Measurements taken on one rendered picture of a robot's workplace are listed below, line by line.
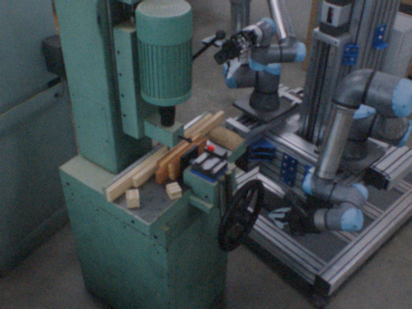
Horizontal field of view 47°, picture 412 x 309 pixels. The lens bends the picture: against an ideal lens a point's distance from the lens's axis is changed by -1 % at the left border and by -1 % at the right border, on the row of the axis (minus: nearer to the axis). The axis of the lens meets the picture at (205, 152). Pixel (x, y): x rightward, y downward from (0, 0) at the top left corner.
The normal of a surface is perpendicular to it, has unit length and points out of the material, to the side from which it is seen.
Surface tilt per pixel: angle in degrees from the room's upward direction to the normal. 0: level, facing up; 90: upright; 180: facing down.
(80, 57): 90
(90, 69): 90
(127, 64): 90
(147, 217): 0
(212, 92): 0
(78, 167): 0
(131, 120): 90
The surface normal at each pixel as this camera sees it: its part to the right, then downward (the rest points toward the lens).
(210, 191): -0.59, 0.48
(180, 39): 0.58, 0.51
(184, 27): 0.77, 0.40
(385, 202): 0.02, -0.79
